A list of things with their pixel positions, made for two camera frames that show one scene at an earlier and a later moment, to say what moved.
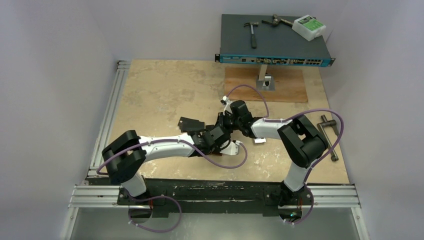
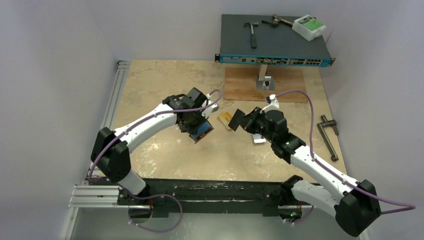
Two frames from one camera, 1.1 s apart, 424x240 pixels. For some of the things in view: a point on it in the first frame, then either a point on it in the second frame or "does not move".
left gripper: [217, 149] -> [191, 130]
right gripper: [222, 124] -> [247, 120]
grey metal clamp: [330, 122] does not move
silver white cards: [260, 140] does not move
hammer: [252, 24] does not move
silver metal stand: [265, 81] does not move
